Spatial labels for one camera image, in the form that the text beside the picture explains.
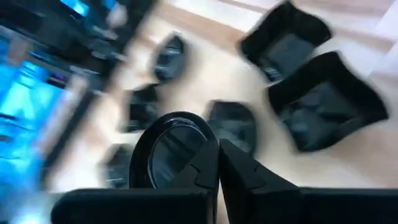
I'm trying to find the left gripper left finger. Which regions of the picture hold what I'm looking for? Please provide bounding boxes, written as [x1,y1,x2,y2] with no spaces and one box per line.
[51,139,220,224]

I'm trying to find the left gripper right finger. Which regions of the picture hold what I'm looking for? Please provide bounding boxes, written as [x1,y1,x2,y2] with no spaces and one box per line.
[220,139,398,224]

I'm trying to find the black oval plate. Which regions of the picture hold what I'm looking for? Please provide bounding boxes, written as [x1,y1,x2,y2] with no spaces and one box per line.
[129,111,218,190]

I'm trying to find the black angular plate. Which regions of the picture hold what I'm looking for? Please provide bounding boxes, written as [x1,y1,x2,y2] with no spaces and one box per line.
[238,1,333,84]
[267,51,390,154]

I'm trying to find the small black shaped plate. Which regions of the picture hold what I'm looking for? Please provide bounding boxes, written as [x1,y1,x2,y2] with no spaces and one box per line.
[119,83,163,134]
[151,32,190,84]
[98,142,135,190]
[204,99,258,157]

